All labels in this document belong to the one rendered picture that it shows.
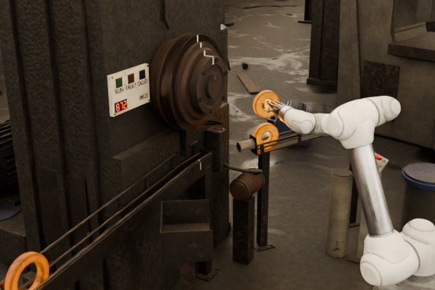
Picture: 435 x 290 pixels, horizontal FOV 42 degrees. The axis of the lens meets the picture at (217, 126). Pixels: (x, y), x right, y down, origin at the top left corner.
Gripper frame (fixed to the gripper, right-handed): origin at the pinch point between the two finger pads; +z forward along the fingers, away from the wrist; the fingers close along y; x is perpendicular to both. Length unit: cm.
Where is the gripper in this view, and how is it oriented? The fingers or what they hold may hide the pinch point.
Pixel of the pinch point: (266, 101)
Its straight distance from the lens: 313.3
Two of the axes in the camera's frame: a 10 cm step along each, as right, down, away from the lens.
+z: -4.2, -3.5, 8.4
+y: 9.1, -1.5, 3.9
